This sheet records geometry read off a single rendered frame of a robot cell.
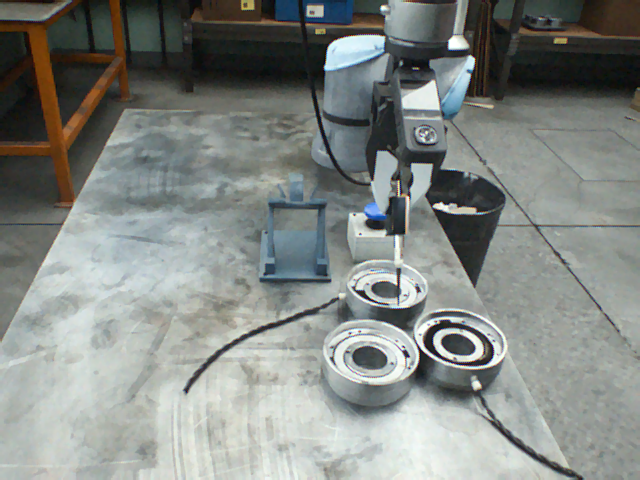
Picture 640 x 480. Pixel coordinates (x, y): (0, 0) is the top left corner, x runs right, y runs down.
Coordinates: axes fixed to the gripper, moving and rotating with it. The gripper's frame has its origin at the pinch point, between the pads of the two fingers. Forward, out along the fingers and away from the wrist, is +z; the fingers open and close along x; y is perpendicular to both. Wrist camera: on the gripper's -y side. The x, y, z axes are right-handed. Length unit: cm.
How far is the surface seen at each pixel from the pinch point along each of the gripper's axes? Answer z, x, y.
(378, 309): 9.6, 2.5, -8.4
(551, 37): 50, -167, 338
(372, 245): 10.1, 1.2, 7.1
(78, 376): 12.9, 36.3, -16.4
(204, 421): 13.0, 22.0, -22.7
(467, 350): 12.0, -7.8, -12.9
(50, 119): 54, 106, 168
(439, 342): 10.1, -4.0, -13.6
